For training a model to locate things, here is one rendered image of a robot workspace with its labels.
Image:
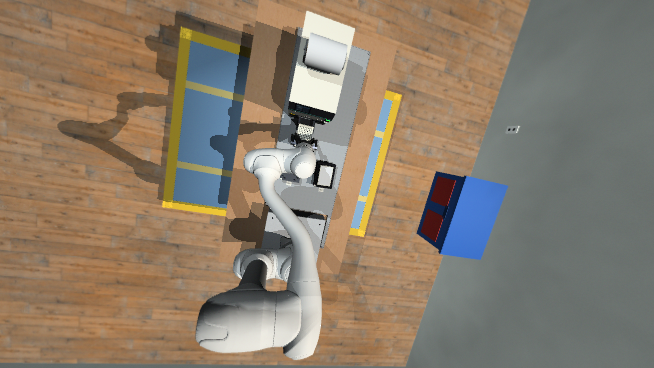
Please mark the white cylinder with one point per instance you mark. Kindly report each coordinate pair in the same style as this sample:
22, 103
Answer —
325, 54

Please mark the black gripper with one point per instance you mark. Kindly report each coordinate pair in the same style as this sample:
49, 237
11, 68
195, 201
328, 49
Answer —
298, 140

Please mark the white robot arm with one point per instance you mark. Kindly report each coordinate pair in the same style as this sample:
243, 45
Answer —
243, 319

